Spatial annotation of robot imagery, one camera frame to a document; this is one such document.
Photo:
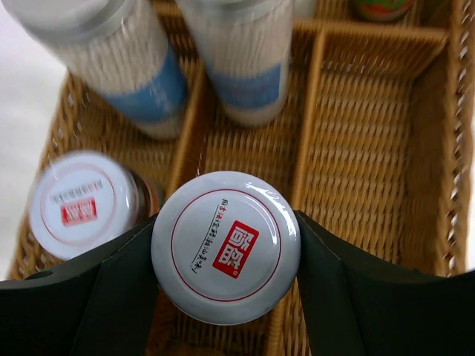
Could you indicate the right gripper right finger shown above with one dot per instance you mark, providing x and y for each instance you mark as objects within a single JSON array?
[{"x": 357, "y": 304}]

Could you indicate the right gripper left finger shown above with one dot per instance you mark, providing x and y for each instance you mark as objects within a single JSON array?
[{"x": 99, "y": 303}]

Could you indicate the spice jar white lid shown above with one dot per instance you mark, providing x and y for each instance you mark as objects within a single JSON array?
[
  {"x": 85, "y": 199},
  {"x": 225, "y": 248}
]

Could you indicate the tall blue-label shaker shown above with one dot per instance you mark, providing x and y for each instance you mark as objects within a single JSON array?
[
  {"x": 245, "y": 47},
  {"x": 120, "y": 50}
]

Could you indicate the red sauce bottle yellow cap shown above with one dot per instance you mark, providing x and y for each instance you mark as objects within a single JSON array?
[{"x": 381, "y": 10}]

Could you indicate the brown wicker divided basket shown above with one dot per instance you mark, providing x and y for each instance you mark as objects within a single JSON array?
[{"x": 373, "y": 142}]

